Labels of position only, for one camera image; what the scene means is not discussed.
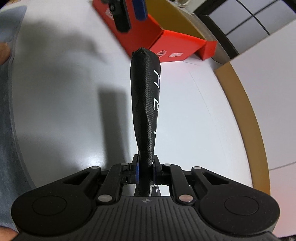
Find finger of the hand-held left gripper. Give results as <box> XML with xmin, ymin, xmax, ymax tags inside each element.
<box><xmin>131</xmin><ymin>0</ymin><xmax>148</xmax><ymax>21</ymax></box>
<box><xmin>102</xmin><ymin>0</ymin><xmax>131</xmax><ymax>33</ymax></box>

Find blue grey cloth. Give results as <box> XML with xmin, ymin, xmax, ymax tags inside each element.
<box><xmin>0</xmin><ymin>6</ymin><xmax>38</xmax><ymax>232</ymax></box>

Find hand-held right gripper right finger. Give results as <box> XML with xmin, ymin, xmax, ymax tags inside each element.
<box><xmin>152</xmin><ymin>155</ymin><xmax>230</xmax><ymax>205</ymax></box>

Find black shopping bag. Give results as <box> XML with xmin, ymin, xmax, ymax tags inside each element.
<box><xmin>129</xmin><ymin>47</ymin><xmax>163</xmax><ymax>198</ymax></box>

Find red shoe box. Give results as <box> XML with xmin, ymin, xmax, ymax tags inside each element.
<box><xmin>92</xmin><ymin>0</ymin><xmax>218</xmax><ymax>63</ymax></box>

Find person's bare leg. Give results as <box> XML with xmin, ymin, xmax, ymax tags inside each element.
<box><xmin>0</xmin><ymin>43</ymin><xmax>11</xmax><ymax>64</ymax></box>
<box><xmin>0</xmin><ymin>226</ymin><xmax>18</xmax><ymax>241</ymax></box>

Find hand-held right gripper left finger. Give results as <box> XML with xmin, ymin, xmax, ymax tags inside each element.
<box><xmin>62</xmin><ymin>154</ymin><xmax>140</xmax><ymax>205</ymax></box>

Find black framed glass door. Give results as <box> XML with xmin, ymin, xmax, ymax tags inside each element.
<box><xmin>193</xmin><ymin>0</ymin><xmax>296</xmax><ymax>57</ymax></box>

